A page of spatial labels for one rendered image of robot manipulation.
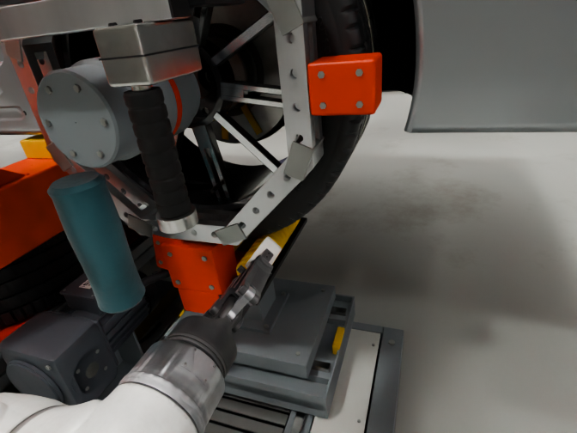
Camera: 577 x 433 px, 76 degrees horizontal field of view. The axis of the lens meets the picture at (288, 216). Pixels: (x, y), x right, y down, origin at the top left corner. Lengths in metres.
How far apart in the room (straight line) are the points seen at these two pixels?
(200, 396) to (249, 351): 0.61
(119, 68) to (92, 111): 0.16
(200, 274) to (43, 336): 0.37
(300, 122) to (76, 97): 0.29
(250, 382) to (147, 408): 0.67
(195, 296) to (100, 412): 0.49
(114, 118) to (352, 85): 0.30
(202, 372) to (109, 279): 0.40
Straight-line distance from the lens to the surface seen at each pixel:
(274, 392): 1.00
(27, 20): 0.50
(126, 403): 0.36
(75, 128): 0.57
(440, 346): 1.31
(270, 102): 0.67
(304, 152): 0.56
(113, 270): 0.74
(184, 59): 0.41
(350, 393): 1.07
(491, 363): 1.30
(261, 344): 0.99
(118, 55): 0.39
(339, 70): 0.52
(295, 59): 0.54
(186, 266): 0.78
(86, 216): 0.69
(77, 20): 0.45
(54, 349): 0.92
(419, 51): 0.66
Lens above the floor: 0.94
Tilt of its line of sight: 28 degrees down
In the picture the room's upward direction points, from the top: 7 degrees counter-clockwise
